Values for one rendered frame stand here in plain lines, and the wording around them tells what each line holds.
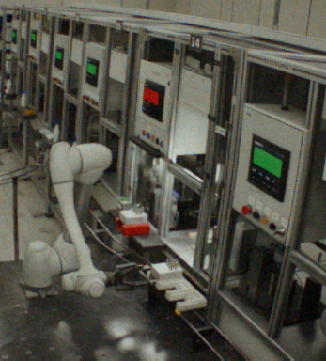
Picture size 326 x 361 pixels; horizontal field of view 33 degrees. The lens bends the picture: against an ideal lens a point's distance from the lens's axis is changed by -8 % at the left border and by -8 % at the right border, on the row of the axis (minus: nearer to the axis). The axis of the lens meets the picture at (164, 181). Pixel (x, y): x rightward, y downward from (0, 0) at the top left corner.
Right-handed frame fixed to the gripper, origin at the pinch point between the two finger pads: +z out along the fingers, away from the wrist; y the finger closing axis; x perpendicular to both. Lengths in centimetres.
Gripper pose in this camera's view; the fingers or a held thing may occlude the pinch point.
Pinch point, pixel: (144, 275)
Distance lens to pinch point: 279.0
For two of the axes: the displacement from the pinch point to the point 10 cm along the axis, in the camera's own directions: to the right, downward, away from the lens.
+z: 9.1, -0.6, 4.2
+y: 0.9, -9.5, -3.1
